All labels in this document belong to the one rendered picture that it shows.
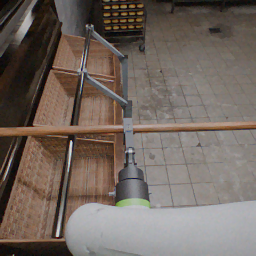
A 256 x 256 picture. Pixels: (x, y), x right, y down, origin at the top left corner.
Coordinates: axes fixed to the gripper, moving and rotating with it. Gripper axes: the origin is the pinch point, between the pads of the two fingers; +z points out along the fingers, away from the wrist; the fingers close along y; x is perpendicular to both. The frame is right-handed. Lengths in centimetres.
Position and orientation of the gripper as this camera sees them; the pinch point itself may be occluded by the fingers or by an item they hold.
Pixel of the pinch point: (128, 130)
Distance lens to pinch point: 71.4
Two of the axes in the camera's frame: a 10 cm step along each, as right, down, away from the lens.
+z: -0.4, -7.7, 6.4
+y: 0.0, 6.4, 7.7
